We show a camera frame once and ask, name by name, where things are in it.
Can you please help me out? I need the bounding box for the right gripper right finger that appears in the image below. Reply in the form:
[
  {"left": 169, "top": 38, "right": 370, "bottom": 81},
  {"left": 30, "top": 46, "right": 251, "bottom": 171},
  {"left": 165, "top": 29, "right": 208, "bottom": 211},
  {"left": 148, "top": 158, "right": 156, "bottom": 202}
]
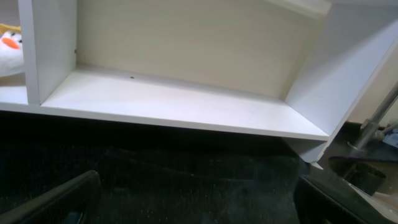
[{"left": 293, "top": 174, "right": 398, "bottom": 224}]

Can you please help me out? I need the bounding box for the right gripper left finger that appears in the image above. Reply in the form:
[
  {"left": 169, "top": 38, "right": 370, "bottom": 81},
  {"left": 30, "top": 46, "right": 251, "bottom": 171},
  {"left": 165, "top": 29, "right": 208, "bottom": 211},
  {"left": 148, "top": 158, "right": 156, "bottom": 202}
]
[{"left": 0, "top": 169, "right": 102, "bottom": 224}]

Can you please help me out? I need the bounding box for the steel tap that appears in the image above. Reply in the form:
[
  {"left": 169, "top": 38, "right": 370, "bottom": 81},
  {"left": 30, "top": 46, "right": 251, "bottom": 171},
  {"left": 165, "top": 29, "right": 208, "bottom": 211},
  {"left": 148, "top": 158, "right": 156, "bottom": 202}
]
[{"left": 347, "top": 81, "right": 398, "bottom": 152}]

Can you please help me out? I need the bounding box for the white plush duck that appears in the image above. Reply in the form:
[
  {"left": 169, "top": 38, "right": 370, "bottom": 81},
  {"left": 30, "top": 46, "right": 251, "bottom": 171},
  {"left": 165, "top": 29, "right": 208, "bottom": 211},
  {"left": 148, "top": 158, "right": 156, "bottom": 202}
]
[{"left": 0, "top": 23, "right": 25, "bottom": 78}]

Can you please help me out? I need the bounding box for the white shelf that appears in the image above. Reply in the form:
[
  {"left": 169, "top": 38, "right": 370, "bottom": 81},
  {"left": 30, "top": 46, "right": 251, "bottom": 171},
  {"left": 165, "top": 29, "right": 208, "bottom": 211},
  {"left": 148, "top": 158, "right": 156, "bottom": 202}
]
[{"left": 0, "top": 0, "right": 398, "bottom": 170}]

